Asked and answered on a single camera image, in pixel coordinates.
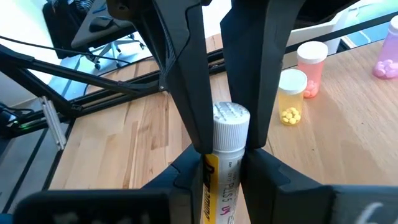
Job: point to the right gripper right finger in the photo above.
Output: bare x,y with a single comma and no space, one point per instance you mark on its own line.
273,193

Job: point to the grey chair base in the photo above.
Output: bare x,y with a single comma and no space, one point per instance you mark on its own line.
109,49

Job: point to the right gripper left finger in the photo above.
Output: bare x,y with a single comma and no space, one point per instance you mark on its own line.
186,186

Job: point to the black office chair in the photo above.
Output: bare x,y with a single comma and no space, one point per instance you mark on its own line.
62,28

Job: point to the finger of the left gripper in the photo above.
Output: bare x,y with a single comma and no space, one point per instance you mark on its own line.
255,62
183,62

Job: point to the white tube yellow label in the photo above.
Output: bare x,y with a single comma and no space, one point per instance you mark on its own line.
228,130

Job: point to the silver aluminium bracket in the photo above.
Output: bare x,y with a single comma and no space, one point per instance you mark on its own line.
53,123

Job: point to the purple pink pill bottle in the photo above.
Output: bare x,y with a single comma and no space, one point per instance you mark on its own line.
388,53

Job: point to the salmon pink pill bottle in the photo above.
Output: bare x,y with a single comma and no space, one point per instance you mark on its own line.
312,74

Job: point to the black aluminium table frame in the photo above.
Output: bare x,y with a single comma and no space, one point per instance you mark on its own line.
102,101

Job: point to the pale yellow pill bottle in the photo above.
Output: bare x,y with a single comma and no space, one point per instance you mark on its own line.
290,102

